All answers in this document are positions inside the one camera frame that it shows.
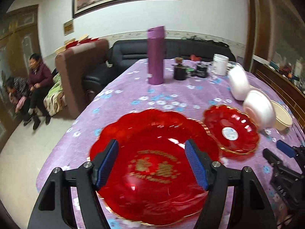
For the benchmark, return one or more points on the small red plate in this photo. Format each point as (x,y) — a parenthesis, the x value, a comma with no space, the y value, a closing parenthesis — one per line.
(221,119)

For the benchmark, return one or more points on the yellow wall plaque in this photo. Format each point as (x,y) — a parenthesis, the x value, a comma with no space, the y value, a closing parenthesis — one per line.
(68,27)

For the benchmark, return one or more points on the floral patterned blanket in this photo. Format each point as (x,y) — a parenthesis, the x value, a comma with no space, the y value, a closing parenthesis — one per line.
(56,97)

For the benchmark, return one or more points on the small black jar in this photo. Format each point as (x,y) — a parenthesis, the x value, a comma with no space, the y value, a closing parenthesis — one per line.
(202,70)

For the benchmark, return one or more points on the brown armchair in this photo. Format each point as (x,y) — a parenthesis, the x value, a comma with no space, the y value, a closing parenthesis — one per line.
(71,76)

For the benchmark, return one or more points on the beige disposable bowl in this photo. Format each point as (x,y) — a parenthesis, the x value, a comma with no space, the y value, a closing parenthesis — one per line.
(283,120)

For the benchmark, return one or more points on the brown wooden door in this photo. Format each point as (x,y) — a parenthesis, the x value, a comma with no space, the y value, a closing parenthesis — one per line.
(16,52)

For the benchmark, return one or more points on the purple thermos bottle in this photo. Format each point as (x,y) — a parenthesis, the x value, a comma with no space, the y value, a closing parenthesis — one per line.
(156,57)

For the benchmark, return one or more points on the wooden framed glass partition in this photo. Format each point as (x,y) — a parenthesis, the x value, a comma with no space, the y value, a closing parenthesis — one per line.
(281,23)

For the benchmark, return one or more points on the wooden cabinet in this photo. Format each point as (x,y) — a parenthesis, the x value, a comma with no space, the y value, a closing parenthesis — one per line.
(278,85)

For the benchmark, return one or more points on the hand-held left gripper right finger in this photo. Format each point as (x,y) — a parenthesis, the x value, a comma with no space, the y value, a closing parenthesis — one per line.
(194,162)

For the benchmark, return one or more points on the purple floral tablecloth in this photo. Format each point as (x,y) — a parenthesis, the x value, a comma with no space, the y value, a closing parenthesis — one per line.
(143,100)

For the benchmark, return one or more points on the pile of red dishes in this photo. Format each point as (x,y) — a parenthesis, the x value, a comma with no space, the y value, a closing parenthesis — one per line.
(71,44)

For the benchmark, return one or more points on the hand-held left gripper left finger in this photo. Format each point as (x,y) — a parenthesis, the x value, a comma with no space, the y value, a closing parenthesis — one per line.
(108,164)

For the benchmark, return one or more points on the white disposable bowl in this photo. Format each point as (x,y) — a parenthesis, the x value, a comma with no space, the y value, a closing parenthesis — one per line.
(238,83)
(259,109)

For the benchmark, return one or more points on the large red plate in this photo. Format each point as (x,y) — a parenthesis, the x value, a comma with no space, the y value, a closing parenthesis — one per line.
(154,136)

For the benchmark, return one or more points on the red plastic bag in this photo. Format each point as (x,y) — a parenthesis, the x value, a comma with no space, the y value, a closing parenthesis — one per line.
(195,57)

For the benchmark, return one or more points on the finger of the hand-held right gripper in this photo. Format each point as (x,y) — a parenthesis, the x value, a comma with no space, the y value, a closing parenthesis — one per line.
(284,148)
(270,156)

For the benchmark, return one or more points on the black leather sofa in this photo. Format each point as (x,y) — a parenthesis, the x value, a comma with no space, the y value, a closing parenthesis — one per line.
(133,52)

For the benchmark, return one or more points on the white plastic jar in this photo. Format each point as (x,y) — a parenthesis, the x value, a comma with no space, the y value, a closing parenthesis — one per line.
(220,64)

